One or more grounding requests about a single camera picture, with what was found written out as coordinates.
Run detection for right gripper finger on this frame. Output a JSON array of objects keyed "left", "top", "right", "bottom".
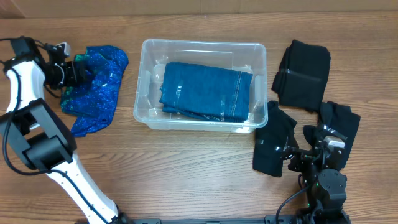
[
  {"left": 306, "top": 126, "right": 325, "bottom": 148},
  {"left": 281, "top": 130, "right": 299, "bottom": 159}
]

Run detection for shiny blue sequin fabric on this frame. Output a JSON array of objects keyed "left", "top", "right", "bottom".
[{"left": 60, "top": 45, "right": 129, "bottom": 137}]

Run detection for blue denim jeans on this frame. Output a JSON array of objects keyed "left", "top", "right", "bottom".
[{"left": 159, "top": 62, "right": 253, "bottom": 123}]

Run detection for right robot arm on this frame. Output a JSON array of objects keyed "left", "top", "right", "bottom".
[{"left": 275, "top": 125, "right": 351, "bottom": 224}]

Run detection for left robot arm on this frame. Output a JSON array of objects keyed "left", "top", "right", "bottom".
[{"left": 1, "top": 36, "right": 131, "bottom": 223}]

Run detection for black taped garment right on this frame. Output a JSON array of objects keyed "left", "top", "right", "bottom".
[{"left": 303, "top": 101, "right": 361, "bottom": 170}]

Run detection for large folded black garment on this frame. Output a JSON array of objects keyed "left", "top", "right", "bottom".
[{"left": 272, "top": 40, "right": 331, "bottom": 112}]

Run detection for clear plastic storage bin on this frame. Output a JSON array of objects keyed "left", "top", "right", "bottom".
[{"left": 133, "top": 39, "right": 268, "bottom": 134}]

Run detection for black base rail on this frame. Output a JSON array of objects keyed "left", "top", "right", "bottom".
[{"left": 130, "top": 215, "right": 312, "bottom": 224}]

